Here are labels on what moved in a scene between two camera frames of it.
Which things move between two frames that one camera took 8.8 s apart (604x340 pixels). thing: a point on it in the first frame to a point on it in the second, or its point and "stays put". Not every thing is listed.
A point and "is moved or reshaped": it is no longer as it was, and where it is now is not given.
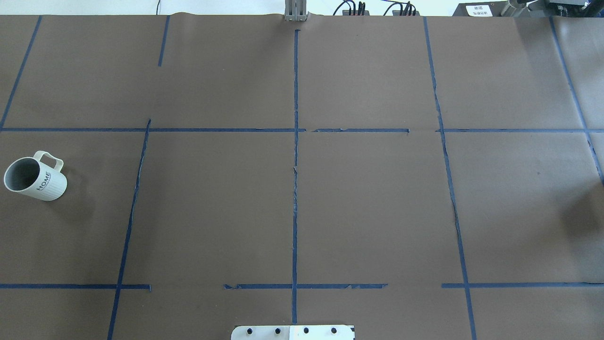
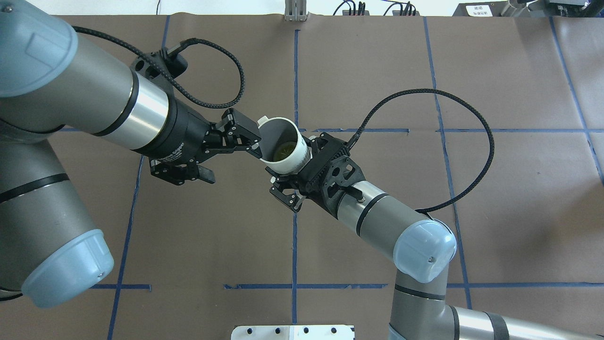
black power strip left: [346, 12] stays put
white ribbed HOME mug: [28, 176] is moved or reshaped
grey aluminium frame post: [295, 10] stays put
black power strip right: [405, 13] stays put
